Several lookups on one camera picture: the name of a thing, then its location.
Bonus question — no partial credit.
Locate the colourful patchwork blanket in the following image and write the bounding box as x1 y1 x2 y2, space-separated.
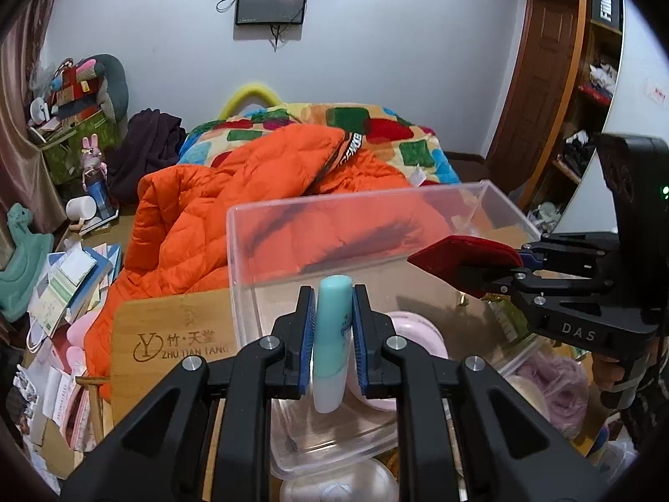
179 100 463 189

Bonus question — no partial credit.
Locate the grey cushion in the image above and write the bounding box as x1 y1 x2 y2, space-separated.
91 54 130 121

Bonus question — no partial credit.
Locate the red pouch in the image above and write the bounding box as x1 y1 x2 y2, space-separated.
406 235 524 299

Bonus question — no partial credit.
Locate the white mug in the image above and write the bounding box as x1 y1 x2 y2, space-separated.
65 196 97 223

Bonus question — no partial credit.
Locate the bunny topped bottle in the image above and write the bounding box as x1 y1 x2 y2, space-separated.
81 135 110 220

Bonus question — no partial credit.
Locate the white round lid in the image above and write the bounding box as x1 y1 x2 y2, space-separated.
278 457 401 502

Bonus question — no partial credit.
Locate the small white toy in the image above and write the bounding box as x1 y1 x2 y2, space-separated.
28 97 53 126

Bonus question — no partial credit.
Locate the yellow pillow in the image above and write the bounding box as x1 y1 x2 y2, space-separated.
217 82 286 121

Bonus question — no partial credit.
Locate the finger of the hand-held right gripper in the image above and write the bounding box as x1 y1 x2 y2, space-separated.
454 266 602 308
521 233 623 280

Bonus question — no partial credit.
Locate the dark purple cloth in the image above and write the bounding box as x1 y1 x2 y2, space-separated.
107 109 188 205

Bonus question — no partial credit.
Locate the pink plastic bag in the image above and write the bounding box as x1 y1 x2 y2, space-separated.
504 350 591 440

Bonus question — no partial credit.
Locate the green snack packet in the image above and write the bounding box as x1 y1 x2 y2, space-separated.
483 295 534 356

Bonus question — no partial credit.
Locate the orange down jacket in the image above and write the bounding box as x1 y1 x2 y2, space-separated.
84 124 455 398

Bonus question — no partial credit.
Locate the pink round case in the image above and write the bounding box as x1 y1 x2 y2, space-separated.
387 311 447 411

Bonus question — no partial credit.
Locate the teal toy horse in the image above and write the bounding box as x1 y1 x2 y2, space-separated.
0 203 54 322

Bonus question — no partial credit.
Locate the green cardboard box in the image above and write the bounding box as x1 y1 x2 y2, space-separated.
41 110 123 185

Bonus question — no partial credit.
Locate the small black monitor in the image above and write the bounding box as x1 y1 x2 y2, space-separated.
234 0 309 27

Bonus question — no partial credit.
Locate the pink striped curtain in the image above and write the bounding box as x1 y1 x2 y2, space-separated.
0 0 79 241

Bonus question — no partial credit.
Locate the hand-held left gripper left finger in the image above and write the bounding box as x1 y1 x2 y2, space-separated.
55 285 319 502

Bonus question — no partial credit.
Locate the wooden shelf unit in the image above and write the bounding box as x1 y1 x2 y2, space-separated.
544 0 628 231

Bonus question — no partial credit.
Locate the clear food container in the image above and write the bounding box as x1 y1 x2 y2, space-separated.
269 396 401 482

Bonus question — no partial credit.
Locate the black box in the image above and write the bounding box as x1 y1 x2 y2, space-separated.
590 0 623 29

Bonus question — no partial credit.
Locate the pile of books and papers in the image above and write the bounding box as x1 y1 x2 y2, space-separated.
10 243 123 482

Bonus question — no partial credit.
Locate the teal lotion bottle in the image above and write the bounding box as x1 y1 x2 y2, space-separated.
312 275 352 413

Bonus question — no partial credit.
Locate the clear plastic box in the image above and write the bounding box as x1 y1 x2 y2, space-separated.
226 180 544 361

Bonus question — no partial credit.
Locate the person's right hand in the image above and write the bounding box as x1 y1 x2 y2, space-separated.
592 354 631 393

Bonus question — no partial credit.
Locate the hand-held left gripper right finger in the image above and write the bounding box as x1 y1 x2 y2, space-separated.
351 283 618 502

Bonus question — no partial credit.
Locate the wooden wardrobe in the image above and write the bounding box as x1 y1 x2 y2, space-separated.
486 0 597 189

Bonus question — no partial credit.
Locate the colourful patchwork bag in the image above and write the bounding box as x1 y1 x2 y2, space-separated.
49 57 102 110

